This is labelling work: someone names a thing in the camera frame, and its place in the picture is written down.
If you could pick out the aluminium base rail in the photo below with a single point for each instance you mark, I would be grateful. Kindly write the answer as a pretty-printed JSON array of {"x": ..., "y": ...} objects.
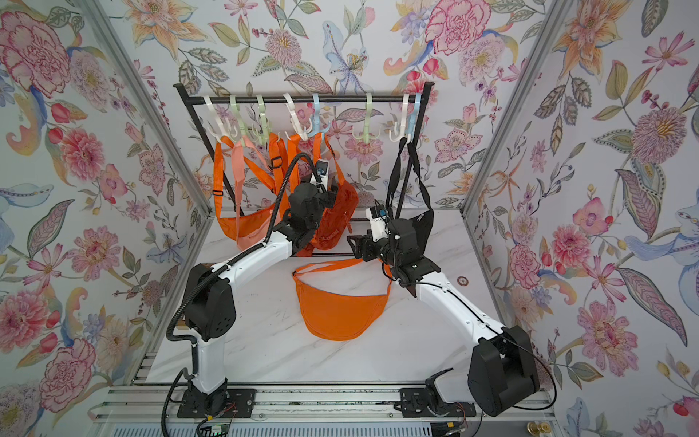
[{"x": 305, "y": 402}]

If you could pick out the orange bag with long straps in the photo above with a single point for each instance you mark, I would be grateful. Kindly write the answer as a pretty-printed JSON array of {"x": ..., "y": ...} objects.
[{"x": 278, "y": 158}]

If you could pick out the bright orange crescent bag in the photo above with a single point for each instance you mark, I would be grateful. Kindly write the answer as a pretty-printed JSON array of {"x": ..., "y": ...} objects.
[{"x": 333, "y": 316}]

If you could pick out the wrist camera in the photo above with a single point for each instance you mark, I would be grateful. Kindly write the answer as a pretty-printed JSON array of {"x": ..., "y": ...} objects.
[
  {"x": 378, "y": 219},
  {"x": 321, "y": 174}
]

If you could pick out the white hook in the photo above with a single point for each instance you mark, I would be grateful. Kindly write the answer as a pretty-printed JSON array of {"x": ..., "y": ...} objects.
[
  {"x": 400, "y": 130},
  {"x": 293, "y": 115},
  {"x": 223, "y": 125}
]

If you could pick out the black metal clothes rack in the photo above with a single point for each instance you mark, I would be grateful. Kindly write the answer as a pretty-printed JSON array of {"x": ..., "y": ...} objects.
[{"x": 190, "y": 102}]

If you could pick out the white hook far left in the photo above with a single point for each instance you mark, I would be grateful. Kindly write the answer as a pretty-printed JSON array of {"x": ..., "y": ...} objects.
[{"x": 223, "y": 125}]

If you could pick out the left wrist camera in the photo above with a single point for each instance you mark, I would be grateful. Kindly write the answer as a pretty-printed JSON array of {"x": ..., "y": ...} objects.
[{"x": 321, "y": 174}]

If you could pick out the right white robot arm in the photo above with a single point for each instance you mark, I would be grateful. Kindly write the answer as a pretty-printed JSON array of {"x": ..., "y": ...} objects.
[{"x": 503, "y": 370}]

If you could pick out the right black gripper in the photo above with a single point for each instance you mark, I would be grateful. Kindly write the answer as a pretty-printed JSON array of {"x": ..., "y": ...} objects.
[{"x": 365, "y": 245}]

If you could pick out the dark orange zip bag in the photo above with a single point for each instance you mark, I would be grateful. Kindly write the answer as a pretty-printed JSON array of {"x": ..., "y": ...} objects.
[{"x": 337, "y": 219}]

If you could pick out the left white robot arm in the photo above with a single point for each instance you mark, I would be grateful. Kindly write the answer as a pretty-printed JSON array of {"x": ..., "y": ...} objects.
[{"x": 208, "y": 308}]

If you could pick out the green hook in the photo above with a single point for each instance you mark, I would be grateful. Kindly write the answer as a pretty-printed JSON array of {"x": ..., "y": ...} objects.
[
  {"x": 366, "y": 135},
  {"x": 264, "y": 130},
  {"x": 235, "y": 109}
]

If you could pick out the blue hook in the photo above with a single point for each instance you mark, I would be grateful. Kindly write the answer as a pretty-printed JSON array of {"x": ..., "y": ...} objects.
[
  {"x": 317, "y": 126},
  {"x": 412, "y": 120}
]

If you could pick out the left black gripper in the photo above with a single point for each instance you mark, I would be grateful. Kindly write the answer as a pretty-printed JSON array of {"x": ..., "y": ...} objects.
[{"x": 329, "y": 198}]

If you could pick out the orange bag far left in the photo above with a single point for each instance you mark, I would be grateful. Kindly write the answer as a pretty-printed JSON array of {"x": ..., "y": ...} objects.
[{"x": 219, "y": 189}]

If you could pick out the pink crescent bag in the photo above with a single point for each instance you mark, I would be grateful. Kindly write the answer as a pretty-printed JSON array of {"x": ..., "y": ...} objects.
[{"x": 249, "y": 229}]

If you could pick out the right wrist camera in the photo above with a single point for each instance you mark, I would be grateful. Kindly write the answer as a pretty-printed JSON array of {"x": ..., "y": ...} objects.
[{"x": 378, "y": 219}]

